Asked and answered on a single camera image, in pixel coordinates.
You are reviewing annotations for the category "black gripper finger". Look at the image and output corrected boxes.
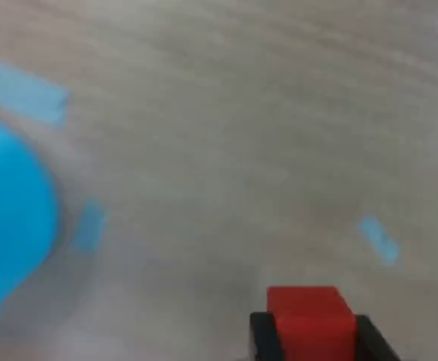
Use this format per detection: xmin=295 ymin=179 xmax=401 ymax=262
xmin=355 ymin=314 xmax=400 ymax=361
xmin=250 ymin=311 xmax=284 ymax=361

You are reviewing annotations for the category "red cube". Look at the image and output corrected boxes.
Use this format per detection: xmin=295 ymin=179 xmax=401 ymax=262
xmin=266 ymin=285 xmax=357 ymax=361

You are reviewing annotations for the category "small tape mark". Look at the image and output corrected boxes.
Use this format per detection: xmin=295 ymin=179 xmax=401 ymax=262
xmin=70 ymin=199 xmax=109 ymax=253
xmin=357 ymin=216 xmax=400 ymax=266

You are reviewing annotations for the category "blue plastic cup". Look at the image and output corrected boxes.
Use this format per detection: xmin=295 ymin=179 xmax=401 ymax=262
xmin=0 ymin=111 xmax=60 ymax=339

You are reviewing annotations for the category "long tape strip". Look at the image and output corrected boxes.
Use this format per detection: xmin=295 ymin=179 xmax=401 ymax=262
xmin=0 ymin=62 xmax=71 ymax=127

